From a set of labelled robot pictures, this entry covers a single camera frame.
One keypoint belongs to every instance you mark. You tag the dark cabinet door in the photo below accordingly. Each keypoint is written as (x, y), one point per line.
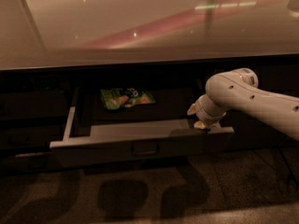
(251, 133)

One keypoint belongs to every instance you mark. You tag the items inside top drawer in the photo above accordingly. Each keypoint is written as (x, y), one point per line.
(115, 99)

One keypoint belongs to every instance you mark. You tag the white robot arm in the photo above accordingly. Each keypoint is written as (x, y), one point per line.
(238, 90)

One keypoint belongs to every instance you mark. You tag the dark drawer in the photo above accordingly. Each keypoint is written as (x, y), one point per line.
(32, 105)
(27, 163)
(95, 135)
(19, 138)

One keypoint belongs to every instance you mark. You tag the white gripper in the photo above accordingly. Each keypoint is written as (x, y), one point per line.
(203, 113)

